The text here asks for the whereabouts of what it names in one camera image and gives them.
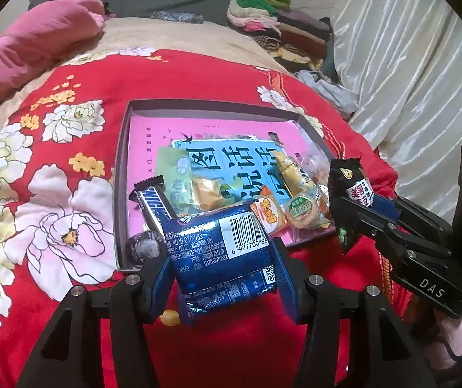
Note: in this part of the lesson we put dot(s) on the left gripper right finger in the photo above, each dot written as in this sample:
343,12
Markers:
353,339

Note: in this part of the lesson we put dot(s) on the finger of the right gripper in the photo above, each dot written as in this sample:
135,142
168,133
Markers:
400,210
376,230

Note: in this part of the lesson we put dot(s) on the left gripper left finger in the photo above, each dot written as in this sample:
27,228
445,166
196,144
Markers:
68,352

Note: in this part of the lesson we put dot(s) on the black green pea snack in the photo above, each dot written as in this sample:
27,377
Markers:
347,180

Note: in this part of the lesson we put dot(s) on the round cake green label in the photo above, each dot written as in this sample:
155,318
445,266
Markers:
308,210

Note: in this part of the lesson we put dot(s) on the yellow snack bar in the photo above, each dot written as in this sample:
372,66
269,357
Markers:
295,178

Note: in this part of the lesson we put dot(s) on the orange packaged cake snack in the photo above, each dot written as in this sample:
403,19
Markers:
269,212

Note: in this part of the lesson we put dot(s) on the blue snack pack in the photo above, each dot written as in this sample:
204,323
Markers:
220,258

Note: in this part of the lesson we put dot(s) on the Snickers chocolate bar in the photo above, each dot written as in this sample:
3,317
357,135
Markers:
154,204

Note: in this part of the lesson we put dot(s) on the light green pastry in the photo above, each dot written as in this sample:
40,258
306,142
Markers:
188,192

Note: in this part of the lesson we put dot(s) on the clear reddish pastry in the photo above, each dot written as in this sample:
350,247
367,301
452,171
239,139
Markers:
315,163

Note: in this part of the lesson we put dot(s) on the clear flaky pastry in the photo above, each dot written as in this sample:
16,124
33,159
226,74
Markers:
143,246

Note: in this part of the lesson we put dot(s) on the pale blue crumpled cloth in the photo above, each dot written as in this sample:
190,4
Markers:
342,99

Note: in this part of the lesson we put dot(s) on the cream satin curtain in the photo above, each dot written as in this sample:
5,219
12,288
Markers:
403,61

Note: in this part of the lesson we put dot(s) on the red floral blanket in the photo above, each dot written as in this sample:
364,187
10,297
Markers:
57,162

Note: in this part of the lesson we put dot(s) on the pink Chinese workbook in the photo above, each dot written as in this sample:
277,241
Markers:
217,148

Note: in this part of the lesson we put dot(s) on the dark shallow tray box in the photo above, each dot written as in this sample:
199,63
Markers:
128,219

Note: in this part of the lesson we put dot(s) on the stack of folded clothes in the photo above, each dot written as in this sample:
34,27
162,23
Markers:
295,39

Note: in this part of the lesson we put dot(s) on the beige bed sheet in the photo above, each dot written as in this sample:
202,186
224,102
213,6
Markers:
143,33

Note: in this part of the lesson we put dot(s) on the blue patterned cloth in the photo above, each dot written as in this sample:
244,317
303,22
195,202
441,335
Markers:
180,17

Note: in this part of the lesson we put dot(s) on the pink quilt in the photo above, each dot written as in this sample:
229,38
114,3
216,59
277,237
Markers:
42,36

